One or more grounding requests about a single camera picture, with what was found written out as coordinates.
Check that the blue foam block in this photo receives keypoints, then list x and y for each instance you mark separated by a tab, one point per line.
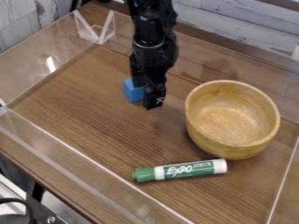
134	93

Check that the clear acrylic tray wall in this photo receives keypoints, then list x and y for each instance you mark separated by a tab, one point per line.
73	132

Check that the black metal bracket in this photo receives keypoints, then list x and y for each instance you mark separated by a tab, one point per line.
44	214

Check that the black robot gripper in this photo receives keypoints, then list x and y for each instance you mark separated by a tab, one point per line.
150	63

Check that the green Expo marker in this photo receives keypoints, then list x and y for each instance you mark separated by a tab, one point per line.
176	171

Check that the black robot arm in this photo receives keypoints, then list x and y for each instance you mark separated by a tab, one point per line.
154	18

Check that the brown wooden bowl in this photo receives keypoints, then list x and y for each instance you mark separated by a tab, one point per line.
233	119

